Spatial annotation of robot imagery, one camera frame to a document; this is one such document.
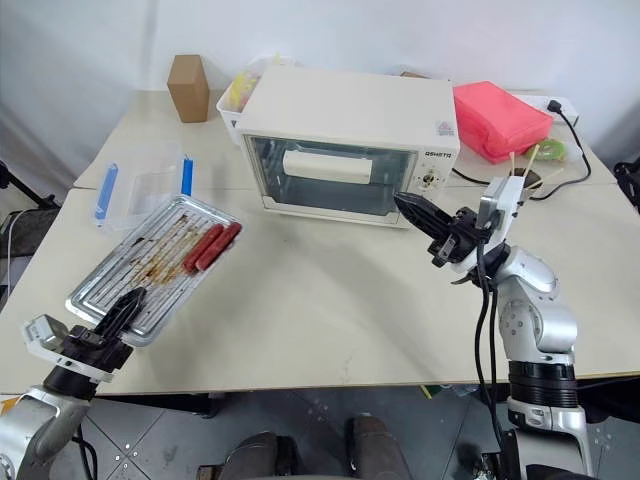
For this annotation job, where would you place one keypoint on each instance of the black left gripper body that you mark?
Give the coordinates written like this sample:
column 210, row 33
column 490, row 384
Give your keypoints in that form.
column 97, row 350

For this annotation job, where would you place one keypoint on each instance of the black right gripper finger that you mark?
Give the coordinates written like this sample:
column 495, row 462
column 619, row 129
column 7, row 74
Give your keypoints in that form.
column 427, row 226
column 422, row 207

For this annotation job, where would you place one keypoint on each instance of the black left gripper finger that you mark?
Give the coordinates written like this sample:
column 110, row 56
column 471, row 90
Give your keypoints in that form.
column 134, row 317
column 120, row 311

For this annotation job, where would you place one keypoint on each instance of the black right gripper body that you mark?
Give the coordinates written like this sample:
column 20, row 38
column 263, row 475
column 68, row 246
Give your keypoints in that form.
column 460, row 237

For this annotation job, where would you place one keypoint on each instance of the ribbed metal baking tray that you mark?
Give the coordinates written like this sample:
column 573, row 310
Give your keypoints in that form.
column 150, row 250

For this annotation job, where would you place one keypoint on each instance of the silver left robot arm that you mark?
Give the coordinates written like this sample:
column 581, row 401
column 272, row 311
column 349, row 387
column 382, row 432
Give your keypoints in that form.
column 40, row 420

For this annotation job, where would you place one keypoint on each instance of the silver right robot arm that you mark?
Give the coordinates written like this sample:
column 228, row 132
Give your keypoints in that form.
column 542, row 325

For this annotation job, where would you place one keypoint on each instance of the round oven control knob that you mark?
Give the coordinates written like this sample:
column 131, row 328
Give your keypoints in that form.
column 431, row 181

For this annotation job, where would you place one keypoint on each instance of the red sausage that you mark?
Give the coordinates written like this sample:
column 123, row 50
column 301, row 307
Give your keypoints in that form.
column 202, row 248
column 220, row 246

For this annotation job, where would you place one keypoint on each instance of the glass oven door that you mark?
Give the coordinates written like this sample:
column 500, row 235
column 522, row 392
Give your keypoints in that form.
column 310, row 195

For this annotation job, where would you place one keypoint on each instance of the cream white toaster oven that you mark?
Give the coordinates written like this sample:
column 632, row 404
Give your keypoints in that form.
column 345, row 107

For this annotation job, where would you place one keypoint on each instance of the wooden chopstick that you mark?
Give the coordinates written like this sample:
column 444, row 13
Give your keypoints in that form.
column 532, row 157
column 513, row 164
column 549, row 178

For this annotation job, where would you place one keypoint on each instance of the dark chopstick holder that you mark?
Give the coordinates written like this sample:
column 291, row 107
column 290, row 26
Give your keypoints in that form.
column 531, row 180

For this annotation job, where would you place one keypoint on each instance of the red pink wrapped box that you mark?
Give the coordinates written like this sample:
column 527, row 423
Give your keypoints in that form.
column 497, row 120

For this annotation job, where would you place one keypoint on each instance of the blue container clip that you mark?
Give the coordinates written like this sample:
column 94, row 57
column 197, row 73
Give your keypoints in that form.
column 107, row 190
column 187, row 176

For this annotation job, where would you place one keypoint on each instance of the green tape roll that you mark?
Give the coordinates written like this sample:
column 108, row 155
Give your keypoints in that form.
column 550, row 149

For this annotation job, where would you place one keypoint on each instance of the clear plastic storage container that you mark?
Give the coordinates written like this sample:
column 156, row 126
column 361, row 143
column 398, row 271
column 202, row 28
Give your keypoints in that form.
column 145, row 185

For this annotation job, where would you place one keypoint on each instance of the flat brown cardboard piece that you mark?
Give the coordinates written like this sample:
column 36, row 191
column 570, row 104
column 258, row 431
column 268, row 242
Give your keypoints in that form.
column 414, row 75

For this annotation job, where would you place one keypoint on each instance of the black tripod stand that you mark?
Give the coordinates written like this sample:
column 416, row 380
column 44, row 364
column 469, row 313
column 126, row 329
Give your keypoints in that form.
column 25, row 190

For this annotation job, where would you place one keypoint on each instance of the black power plug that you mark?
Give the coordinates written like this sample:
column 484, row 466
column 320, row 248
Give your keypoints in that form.
column 554, row 106

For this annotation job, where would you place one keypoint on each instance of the white power strip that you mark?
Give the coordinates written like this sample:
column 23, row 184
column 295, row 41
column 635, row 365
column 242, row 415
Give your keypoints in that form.
column 565, row 112

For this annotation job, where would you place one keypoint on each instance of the black equipment beside table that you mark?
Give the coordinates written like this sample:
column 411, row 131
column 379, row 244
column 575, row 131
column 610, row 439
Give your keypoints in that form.
column 629, row 185

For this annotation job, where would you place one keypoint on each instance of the dark rounded shape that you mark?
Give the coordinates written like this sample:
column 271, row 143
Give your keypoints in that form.
column 375, row 445
column 260, row 457

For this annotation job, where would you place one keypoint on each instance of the white plastic bin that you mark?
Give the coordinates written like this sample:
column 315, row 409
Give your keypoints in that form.
column 231, row 117

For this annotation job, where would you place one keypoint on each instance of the yellow items in bin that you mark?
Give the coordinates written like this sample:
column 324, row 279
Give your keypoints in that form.
column 245, row 87

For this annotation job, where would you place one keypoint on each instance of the brown cardboard box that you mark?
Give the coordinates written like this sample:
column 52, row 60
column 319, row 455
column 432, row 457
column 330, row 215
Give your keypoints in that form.
column 188, row 90

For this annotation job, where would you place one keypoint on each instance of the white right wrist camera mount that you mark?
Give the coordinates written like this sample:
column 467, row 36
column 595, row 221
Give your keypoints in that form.
column 502, row 205

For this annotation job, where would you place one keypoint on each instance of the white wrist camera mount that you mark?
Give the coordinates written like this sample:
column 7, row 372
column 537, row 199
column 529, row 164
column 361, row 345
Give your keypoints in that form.
column 502, row 205
column 42, row 336

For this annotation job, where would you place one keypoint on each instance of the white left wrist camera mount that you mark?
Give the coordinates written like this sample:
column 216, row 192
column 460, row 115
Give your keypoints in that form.
column 42, row 336

